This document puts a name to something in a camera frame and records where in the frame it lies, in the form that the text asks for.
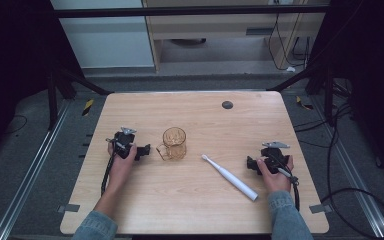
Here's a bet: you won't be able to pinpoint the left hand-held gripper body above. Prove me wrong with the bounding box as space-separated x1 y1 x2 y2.
112 126 138 161

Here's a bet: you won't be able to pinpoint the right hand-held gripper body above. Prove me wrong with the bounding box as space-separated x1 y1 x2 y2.
259 141 292 175

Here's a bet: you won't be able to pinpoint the white electric toothbrush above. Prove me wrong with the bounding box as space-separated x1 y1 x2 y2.
201 153 259 202

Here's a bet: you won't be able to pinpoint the amber glass mug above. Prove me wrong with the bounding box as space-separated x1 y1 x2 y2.
155 126 188 162

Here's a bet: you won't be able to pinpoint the person's left hand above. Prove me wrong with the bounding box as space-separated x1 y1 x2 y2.
107 142 138 194

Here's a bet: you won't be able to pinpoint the person's right hand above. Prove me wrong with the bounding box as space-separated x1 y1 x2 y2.
256 155 295 194

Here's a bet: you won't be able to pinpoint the yellow black striped tape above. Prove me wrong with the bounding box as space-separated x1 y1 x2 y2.
295 95 314 111
81 98 95 117

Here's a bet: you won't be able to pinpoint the black metal stand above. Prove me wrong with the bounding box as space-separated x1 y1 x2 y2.
265 61 337 128
45 61 115 132

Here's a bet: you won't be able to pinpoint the white cabinet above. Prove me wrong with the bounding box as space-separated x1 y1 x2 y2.
50 0 156 70

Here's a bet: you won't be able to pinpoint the black curtain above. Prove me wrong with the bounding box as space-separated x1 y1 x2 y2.
0 0 85 164
308 0 384 186

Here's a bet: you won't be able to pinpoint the light wooden desk cabinet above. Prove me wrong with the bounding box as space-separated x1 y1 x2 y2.
141 0 332 74

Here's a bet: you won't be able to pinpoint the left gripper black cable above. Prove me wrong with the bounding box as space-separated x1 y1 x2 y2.
100 136 128 197

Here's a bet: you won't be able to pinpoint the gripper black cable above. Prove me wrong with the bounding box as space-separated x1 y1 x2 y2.
100 136 128 197
270 156 301 212

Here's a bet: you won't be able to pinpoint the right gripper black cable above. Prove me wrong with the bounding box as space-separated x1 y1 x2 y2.
270 156 301 212

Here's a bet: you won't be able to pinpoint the black floor cable loop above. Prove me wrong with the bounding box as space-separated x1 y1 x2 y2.
293 101 384 240

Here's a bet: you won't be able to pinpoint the grey metal bracket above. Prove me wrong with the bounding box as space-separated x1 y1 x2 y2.
308 203 334 215
56 203 81 214

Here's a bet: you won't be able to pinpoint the aluminium floor rail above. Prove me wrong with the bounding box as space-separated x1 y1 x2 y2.
0 99 72 240
309 94 384 238

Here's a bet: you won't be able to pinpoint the thin black floor cable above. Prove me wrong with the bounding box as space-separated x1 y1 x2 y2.
3 114 29 135

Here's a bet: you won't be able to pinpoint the black hanging cables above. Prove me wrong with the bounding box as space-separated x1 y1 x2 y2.
267 12 312 72

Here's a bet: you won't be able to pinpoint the black horizontal frame bar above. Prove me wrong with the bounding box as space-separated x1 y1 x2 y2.
51 4 332 19

